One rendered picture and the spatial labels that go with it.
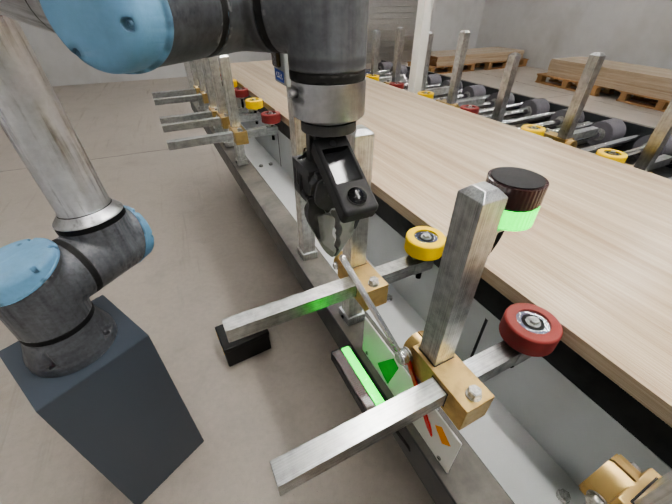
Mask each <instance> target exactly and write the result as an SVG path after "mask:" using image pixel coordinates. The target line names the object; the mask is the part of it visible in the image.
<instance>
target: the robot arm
mask: <svg viewBox="0 0 672 504"><path fill-rule="evenodd" d="M368 13H369V0H0V127H1V128H2V130H3V131H4V133H5V134H6V136H7V138H8V139H9V141H10V142H11V144H12V145H13V147H14V149H15V150H16V152H17V153H18V155H19V156H20V158H21V159H22V161H23V163H24V164H25V166H26V167H27V169H28V170H29V172H30V174H31V175H32V177H33V178H34V180H35V181H36V183H37V185H38V186H39V188H40V189H41V191H42V192H43V194H44V196H45V197H46V199H47V200H48V202H49V203H50V205H51V207H52V208H53V210H54V211H55V213H56V216H55V218H54V220H53V223H52V227H53V229H54V230H55V232H56V233H57V235H58V238H56V239H54V240H52V241H51V240H49V239H46V238H34V239H33V240H31V239H23V240H20V241H16V242H13V243H10V244H8V245H6V246H3V247H1V248H0V321H1V322H2V323H3V324H4V325H5V326H6V327H7V328H8V329H9V330H10V332H11V333H12V334H13V335H14V336H15V337H16V338H17V339H18V340H19V342H20V343H21V348H22V355H23V361H24V363H25V365H26V367H27V368H28V369H29V370H30V371H31V372H32V373H33V374H35V375H37V376H40V377H45V378H53V377H60V376H65V375H68V374H71V373H74V372H76V371H79V370H81V369H83V368H85V367H86V366H88V365H90V364H91V363H93V362H94V361H96V360H97V359H98V358H100V357H101V356H102V355H103V354H104V353H105V352H106V351H107V350H108V349H109V348H110V346H111V345H112V343H113V342H114V340H115V338H116V335H117V325H116V323H115V321H114V319H113V318H112V317H111V316H110V315H109V314H108V313H107V312H105V311H103V310H102V309H100V308H98V307H97V306H95V305H93V303H92V302H91V300H90V298H89V297H90V296H92V295H93V294H95V293H96V292H98V291H99V290H101V289H102V288H103V287H105V286H106V285H108V284H109V283H111V282H112V281H113V280H115V279H116V278H118V277H119V276H120V275H122V274H123V273H125V272H126V271H128V270H129V269H130V268H132V267H133V266H135V265H136V264H138V263H140V262H141V261H142V260H143V259H144V258H145V257H146V256H147V255H148V254H150V253H151V251H152V250H153V247H154V236H153V235H152V230H151V228H150V226H149V224H148V223H147V221H146V220H145V219H144V217H143V216H142V215H141V214H140V213H138V212H135V209H133V208H131V207H129V206H126V205H123V204H122V202H120V201H118V200H115V199H112V198H110V197H109V196H108V194H107V192H106V190H105V188H104V186H103V184H102V182H101V181H100V179H99V177H98V175H97V173H96V171H95V169H94V167H93V165H92V163H91V161H90V159H89V157H88V155H87V154H86V152H85V150H84V148H83V146H82V144H81V142H80V140H79V138H78V136H77V134H76V132H75V130H74V128H73V126H72V125H71V123H70V121H69V119H68V117H67V115H66V113H65V111H64V109H63V107H62V105H61V103H60V101H59V99H58V97H57V96H56V94H55V92H54V90H53V88H52V86H51V84H50V82H49V80H48V78H47V76H46V74H45V72H44V70H43V69H42V67H41V65H40V63H39V61H38V59H37V57H36V55H35V53H34V51H33V49H32V47H31V45H30V43H29V41H28V40H27V38H26V36H25V34H24V32H23V30H22V28H21V26H20V24H19V22H18V21H20V22H23V23H25V24H28V25H31V26H34V27H37V28H40V29H43V30H45V31H48V32H51V33H54V34H57V36H58V37H59V38H60V39H61V41H62V42H63V43H64V44H65V45H66V46H67V48H68V49H69V50H70V51H71V52H72V53H74V54H75V55H77V56H78V57H79V58H80V59H81V60H82V61H83V62H85V63H86V64H88V65H89V66H91V67H93V68H95V69H97V70H100V71H103V72H106V73H111V74H143V73H147V72H150V71H152V70H155V69H156V68H158V67H163V66H168V65H173V64H178V63H183V62H188V61H193V60H198V59H203V58H210V57H215V56H220V55H224V54H229V53H234V52H241V51H252V52H267V53H283V54H288V66H289V78H290V81H291V89H289V90H288V97H289V98H291V99H292V106H293V116H294V117H295V118H297V119H298V120H300V121H301V130H302V132H304V133H305V134H306V148H304V150H303V154H302V155H298V156H293V157H292V160H293V172H294V184H295V189H296V191H297V192H298V193H299V194H300V196H301V197H302V198H303V199H304V200H305V201H306V202H307V203H306V205H305V207H304V213H305V217H306V220H307V222H308V224H309V226H310V227H311V229H312V230H313V232H314V234H315V237H316V238H317V240H318V242H319V244H320V245H321V247H322V248H323V250H324V251H325V252H326V253H327V254H328V255H329V256H331V257H334V256H338V255H339V253H340V252H341V250H342V249H343V248H344V246H345V245H346V243H347V242H348V240H349V239H350V237H351V235H352V233H353V231H354V229H356V227H357V225H358V222H359V220H360V219H364V218H368V217H372V216H373V215H374V214H375V212H376V211H377V209H378V203H377V201H376V198H375V196H374V194H373V192H372V190H371V188H370V186H369V184H368V182H367V179H366V177H365V175H364V173H363V171H362V169H361V167H360V165H359V162H358V160H357V158H356V156H355V154H354V152H353V150H352V148H351V145H350V143H349V141H348V139H347V137H346V135H349V134H351V133H353V132H354V131H355V130H356V121H357V120H359V119H360V118H362V117H363V116H364V113H365V91H366V77H365V72H366V54H367V33H368ZM305 149H306V150H307V151H305ZM305 157H306V159H305ZM301 158H302V160H300V159H301ZM296 170H297V176H296ZM332 208H335V210H331V209H332ZM324 210H325V211H324ZM330 210H331V214H330V213H329V212H330ZM334 227H335V229H336V232H335V234H336V241H335V238H334V236H333V228H334ZM334 242H335V243H334Z"/></svg>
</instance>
